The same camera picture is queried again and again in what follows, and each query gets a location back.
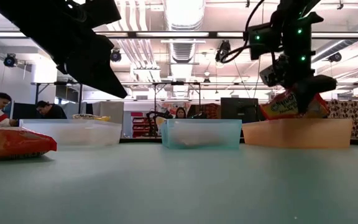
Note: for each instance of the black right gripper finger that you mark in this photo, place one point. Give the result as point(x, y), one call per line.
point(305, 101)

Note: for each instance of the black monitor back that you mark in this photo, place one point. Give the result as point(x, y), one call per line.
point(23, 111)
point(239, 109)

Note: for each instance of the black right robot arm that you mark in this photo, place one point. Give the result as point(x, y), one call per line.
point(297, 43)

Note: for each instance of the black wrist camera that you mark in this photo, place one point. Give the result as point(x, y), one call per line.
point(270, 74)
point(102, 12)

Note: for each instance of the silver ceiling duct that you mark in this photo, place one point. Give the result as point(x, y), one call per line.
point(182, 53)

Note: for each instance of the black ceiling camera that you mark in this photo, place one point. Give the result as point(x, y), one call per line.
point(116, 56)
point(10, 60)
point(335, 57)

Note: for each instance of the spotted brown cloth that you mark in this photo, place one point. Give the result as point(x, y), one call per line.
point(346, 112)

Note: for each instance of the beige box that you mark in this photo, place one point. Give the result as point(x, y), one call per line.
point(107, 112)

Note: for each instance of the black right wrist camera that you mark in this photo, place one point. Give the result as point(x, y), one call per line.
point(270, 74)

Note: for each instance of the black hanging camera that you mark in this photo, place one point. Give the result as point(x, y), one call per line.
point(223, 49)

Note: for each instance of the black background robot arm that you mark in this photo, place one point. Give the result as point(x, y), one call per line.
point(151, 119)

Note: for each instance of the teal plastic bin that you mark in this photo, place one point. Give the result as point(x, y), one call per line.
point(204, 124)

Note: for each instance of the red beef ramen pack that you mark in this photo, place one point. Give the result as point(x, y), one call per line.
point(278, 107)

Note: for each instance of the black stand frame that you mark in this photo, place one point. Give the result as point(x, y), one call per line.
point(177, 83)

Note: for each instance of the red parts shelf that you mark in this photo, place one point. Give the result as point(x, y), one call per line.
point(138, 124)

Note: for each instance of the black metal rack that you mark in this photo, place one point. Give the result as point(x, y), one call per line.
point(80, 96)

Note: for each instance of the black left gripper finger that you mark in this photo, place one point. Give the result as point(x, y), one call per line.
point(92, 62)

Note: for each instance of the orange plastic bin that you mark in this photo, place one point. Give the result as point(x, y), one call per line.
point(297, 133)

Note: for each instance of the red plaid cloth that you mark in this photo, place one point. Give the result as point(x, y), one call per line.
point(211, 110)

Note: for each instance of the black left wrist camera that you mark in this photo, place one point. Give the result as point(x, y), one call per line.
point(102, 12)

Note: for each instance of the clear plastic bin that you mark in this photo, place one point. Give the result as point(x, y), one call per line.
point(98, 133)

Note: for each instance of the yellow creamy chicken ramen pack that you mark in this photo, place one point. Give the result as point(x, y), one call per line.
point(90, 117)

